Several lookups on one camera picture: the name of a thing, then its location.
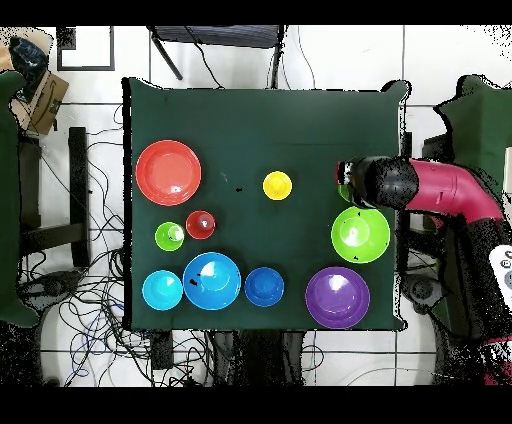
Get dark folding chair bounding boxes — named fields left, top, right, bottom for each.
left=146, top=24, right=289, bottom=90

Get green cloth side table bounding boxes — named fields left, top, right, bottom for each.
left=0, top=70, right=41, bottom=329
left=433, top=74, right=512, bottom=333

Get ribbed green cup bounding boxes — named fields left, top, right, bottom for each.
left=154, top=221, right=186, bottom=253

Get brown cardboard box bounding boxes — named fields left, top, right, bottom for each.
left=9, top=70, right=70, bottom=136

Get black square frame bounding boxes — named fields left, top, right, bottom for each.
left=56, top=25, right=116, bottom=72

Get tangled black floor cables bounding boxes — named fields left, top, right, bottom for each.
left=17, top=103, right=213, bottom=387

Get black power strip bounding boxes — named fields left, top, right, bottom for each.
left=150, top=331, right=174, bottom=371

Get large blue bowl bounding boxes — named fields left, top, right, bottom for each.
left=182, top=251, right=242, bottom=312

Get black bag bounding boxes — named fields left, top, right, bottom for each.
left=8, top=35, right=50, bottom=101

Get black stand frame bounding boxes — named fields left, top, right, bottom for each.
left=17, top=126, right=92, bottom=269
left=421, top=133, right=455, bottom=233

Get plain orange cup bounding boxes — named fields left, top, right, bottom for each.
left=185, top=210, right=217, bottom=241

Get wide orange bowl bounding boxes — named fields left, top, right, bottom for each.
left=134, top=139, right=203, bottom=207

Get light blue small bowl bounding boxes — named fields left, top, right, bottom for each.
left=141, top=269, right=184, bottom=312

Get dark blue small bowl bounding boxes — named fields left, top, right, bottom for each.
left=243, top=266, right=286, bottom=308

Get purple bowl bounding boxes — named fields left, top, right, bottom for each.
left=304, top=266, right=372, bottom=330

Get ribbed yellow cup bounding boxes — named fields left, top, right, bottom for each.
left=262, top=170, right=294, bottom=202

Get dark green table cloth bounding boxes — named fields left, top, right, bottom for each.
left=121, top=76, right=411, bottom=332

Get large green bowl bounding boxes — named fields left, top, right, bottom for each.
left=330, top=205, right=392, bottom=265

